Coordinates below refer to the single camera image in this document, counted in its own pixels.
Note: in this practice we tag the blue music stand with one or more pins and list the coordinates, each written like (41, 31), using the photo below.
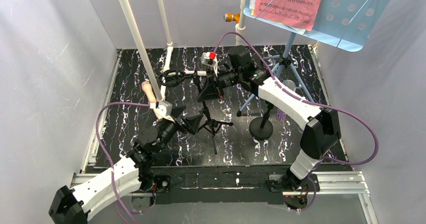
(345, 24)

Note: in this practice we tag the white PVC pipe frame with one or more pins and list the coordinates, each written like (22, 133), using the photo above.
(192, 23)

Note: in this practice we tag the orange knob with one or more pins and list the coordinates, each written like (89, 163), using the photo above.
(229, 17)

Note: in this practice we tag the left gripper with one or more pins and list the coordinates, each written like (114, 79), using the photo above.
(181, 122)

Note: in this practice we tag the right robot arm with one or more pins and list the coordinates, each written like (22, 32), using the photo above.
(320, 125)

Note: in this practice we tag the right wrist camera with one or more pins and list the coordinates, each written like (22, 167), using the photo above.
(209, 59)

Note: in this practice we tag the pink microphone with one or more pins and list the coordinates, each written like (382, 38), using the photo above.
(148, 90)

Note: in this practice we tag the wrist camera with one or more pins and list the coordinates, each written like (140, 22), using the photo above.
(209, 59)
(162, 110)

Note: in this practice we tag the black round-base microphone stand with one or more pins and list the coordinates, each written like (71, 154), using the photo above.
(261, 128)

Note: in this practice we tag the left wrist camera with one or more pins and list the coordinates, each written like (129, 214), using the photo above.
(162, 110)

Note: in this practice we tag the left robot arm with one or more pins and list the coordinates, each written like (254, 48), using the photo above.
(131, 173)

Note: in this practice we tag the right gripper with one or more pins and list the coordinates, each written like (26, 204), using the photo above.
(216, 84)

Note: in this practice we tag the pink sheet music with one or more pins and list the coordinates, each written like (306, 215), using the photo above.
(297, 14)

